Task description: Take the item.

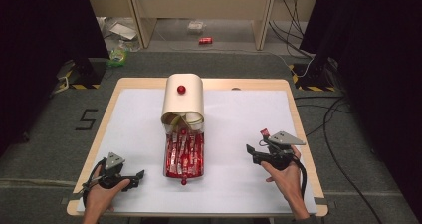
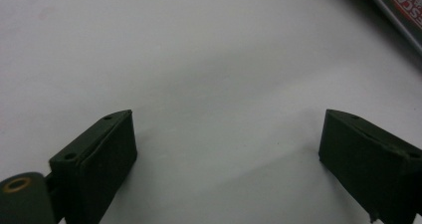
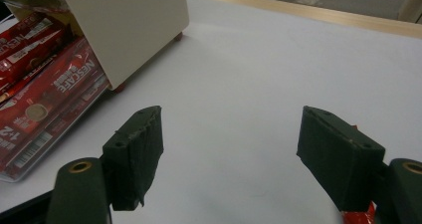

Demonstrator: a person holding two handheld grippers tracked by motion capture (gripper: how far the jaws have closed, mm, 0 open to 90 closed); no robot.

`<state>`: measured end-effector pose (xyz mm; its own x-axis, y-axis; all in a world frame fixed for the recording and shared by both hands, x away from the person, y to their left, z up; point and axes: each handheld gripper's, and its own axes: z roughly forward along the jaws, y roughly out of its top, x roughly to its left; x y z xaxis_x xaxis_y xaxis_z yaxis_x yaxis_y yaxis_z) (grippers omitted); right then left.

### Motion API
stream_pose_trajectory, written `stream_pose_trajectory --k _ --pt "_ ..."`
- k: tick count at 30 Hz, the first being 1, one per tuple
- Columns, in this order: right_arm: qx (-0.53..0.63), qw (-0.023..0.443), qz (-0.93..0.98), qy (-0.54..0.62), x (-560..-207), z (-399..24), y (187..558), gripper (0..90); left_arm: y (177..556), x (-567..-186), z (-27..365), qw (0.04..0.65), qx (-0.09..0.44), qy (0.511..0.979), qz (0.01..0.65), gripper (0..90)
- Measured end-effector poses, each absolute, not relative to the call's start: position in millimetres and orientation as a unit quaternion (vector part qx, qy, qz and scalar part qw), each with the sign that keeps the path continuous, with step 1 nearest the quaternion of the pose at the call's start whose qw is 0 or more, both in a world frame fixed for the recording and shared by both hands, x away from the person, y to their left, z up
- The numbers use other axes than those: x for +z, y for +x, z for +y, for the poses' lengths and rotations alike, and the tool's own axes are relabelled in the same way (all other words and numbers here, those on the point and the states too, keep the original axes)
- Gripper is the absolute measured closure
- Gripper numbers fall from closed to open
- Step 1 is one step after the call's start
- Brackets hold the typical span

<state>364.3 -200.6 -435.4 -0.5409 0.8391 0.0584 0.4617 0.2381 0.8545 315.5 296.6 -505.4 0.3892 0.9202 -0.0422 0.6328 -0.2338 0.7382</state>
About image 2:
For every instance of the dark packet with red label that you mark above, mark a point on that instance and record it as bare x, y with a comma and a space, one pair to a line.
403, 8

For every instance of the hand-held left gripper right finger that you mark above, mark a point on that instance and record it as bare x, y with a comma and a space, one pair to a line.
371, 164

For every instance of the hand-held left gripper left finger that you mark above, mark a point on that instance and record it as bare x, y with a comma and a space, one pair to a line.
96, 164

